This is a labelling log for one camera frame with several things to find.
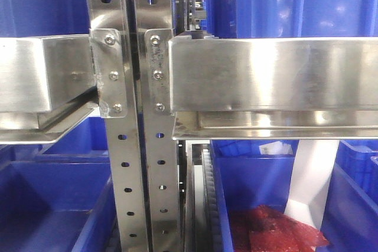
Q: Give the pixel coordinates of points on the right steel shelf beam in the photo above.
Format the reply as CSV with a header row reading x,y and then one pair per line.
x,y
297,88

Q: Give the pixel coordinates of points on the steel shelf beam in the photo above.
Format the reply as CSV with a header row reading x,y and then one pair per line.
x,y
297,88
47,87

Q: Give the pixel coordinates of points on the left steel shelf beam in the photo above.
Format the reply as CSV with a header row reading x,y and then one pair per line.
x,y
47,87

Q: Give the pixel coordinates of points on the lower right blue bin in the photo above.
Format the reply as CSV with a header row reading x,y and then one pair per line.
x,y
249,173

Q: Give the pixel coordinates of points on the blue bin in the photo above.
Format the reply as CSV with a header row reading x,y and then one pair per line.
x,y
59,197
358,158
30,18
291,18
249,173

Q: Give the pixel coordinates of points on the upper right blue bin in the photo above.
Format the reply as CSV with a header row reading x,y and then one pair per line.
x,y
291,18

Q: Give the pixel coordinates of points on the red meat-like package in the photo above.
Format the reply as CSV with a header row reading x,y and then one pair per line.
x,y
266,229

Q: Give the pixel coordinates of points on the lower left blue bin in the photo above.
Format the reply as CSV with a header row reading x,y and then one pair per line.
x,y
59,197

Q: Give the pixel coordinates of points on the far right blue bin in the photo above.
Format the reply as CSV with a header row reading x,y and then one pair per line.
x,y
358,158

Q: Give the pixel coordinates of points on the upper left blue bin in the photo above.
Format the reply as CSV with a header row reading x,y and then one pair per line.
x,y
30,18

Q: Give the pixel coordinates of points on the right steel shelf post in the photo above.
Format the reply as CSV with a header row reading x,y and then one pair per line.
x,y
154,22

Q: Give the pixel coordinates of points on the steel shelf post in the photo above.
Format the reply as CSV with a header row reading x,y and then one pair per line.
x,y
154,22
109,36

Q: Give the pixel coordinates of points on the left steel shelf post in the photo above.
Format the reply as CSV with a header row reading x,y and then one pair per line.
x,y
109,36

